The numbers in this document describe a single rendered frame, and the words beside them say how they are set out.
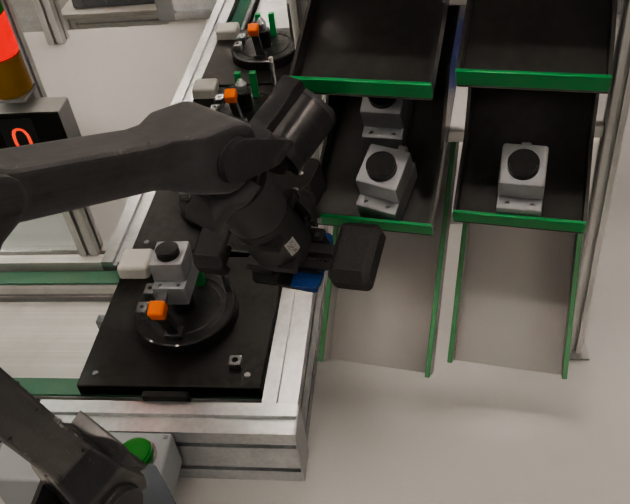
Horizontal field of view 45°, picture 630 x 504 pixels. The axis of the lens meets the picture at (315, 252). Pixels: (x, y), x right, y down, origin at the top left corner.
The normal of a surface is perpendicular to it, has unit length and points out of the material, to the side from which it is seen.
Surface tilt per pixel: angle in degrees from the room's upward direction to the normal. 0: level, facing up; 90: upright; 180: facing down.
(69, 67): 0
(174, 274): 90
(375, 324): 45
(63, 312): 0
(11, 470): 0
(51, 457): 90
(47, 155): 22
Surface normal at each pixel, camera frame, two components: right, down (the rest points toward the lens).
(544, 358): -0.26, -0.06
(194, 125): 0.03, -0.84
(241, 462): -0.10, 0.67
